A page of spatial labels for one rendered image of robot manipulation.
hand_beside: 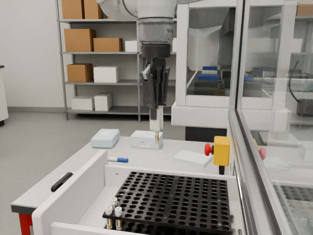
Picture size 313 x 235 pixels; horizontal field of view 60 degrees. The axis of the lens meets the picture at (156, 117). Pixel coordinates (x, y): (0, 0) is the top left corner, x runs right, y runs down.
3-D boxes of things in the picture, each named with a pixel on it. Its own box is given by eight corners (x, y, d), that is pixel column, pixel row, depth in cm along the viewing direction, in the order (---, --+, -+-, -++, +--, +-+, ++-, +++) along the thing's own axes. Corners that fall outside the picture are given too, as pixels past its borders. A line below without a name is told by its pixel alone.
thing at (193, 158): (173, 161, 104) (173, 156, 104) (182, 153, 112) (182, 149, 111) (204, 168, 98) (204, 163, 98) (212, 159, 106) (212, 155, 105)
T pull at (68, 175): (50, 193, 56) (49, 187, 55) (69, 176, 63) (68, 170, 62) (66, 195, 55) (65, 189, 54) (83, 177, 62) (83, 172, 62)
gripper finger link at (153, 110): (156, 101, 73) (151, 103, 70) (156, 119, 74) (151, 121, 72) (152, 100, 74) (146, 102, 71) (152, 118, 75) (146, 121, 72)
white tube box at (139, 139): (130, 147, 118) (130, 135, 117) (136, 140, 127) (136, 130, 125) (159, 149, 116) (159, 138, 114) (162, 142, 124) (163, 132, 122)
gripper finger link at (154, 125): (160, 107, 74) (159, 107, 73) (160, 131, 75) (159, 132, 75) (150, 106, 75) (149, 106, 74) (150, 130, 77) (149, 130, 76)
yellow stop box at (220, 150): (211, 165, 82) (212, 142, 80) (211, 155, 89) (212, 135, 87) (228, 166, 81) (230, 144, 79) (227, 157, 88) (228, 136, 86)
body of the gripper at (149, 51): (161, 42, 65) (161, 81, 67) (175, 42, 72) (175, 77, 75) (134, 43, 68) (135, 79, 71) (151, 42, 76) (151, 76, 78)
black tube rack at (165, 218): (104, 245, 50) (102, 214, 48) (131, 195, 66) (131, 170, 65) (228, 264, 45) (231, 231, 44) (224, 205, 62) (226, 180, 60)
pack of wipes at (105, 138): (112, 148, 117) (112, 139, 115) (91, 148, 117) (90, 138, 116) (120, 137, 131) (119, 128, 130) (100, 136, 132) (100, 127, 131)
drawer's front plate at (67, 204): (38, 269, 47) (30, 213, 44) (103, 186, 74) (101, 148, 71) (47, 271, 46) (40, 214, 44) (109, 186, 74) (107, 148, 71)
